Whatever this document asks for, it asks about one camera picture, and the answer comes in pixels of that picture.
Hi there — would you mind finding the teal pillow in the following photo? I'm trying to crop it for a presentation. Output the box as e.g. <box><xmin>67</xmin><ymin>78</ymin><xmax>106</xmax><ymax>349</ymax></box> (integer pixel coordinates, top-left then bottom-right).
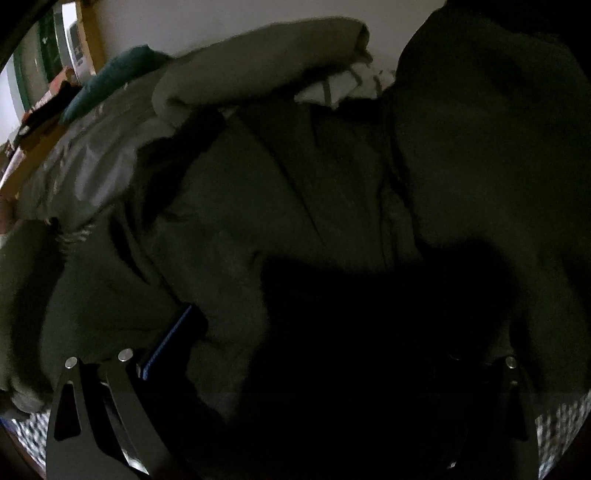
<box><xmin>60</xmin><ymin>45</ymin><xmax>172</xmax><ymax>125</ymax></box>

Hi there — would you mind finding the wooden bunk bed frame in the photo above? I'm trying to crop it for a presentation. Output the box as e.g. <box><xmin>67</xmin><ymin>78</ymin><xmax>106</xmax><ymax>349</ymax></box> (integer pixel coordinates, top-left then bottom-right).
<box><xmin>1</xmin><ymin>1</ymin><xmax>104</xmax><ymax>200</ymax></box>

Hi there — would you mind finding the grey folded blanket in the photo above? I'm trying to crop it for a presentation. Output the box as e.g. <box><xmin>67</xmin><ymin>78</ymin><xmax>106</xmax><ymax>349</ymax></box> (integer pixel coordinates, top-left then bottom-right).
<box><xmin>8</xmin><ymin>17</ymin><xmax>394</xmax><ymax>230</ymax></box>

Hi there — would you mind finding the black white checkered bedsheet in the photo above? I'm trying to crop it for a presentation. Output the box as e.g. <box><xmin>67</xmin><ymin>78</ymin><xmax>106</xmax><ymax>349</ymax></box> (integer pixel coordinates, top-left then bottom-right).
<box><xmin>1</xmin><ymin>393</ymin><xmax>590</xmax><ymax>479</ymax></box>

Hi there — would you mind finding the dark grey fleece garment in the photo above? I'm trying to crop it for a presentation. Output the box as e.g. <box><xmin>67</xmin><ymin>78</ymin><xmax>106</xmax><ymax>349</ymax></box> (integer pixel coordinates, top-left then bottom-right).
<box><xmin>1</xmin><ymin>221</ymin><xmax>63</xmax><ymax>417</ymax></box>

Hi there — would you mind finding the black zip jacket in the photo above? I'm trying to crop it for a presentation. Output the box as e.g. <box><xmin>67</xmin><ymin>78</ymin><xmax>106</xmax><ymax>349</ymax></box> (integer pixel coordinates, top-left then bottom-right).
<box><xmin>41</xmin><ymin>1</ymin><xmax>590</xmax><ymax>479</ymax></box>

